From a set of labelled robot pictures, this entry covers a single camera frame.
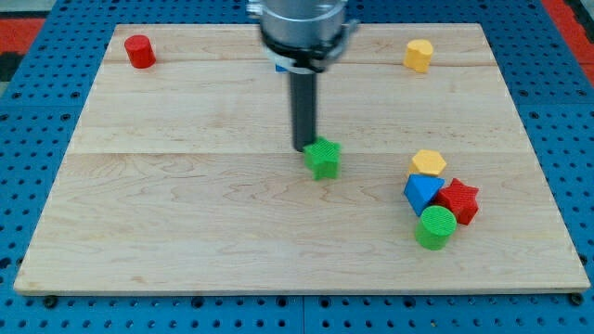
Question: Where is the blue triangle block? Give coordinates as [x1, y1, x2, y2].
[404, 173, 445, 216]

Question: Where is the red cylinder block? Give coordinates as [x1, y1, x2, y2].
[124, 34, 156, 69]

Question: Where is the wooden board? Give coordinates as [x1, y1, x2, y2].
[14, 23, 590, 296]

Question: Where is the green star block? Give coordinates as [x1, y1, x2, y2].
[303, 136, 342, 180]

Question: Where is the green cylinder block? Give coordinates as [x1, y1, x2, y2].
[415, 205, 458, 251]

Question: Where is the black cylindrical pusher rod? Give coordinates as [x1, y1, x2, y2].
[289, 72, 317, 152]

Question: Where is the red star block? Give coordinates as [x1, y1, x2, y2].
[433, 178, 479, 225]

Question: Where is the yellow hexagon block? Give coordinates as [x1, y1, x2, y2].
[407, 149, 447, 176]

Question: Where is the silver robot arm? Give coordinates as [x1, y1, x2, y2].
[246, 0, 359, 74]

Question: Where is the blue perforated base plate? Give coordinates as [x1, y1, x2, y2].
[1, 1, 593, 333]

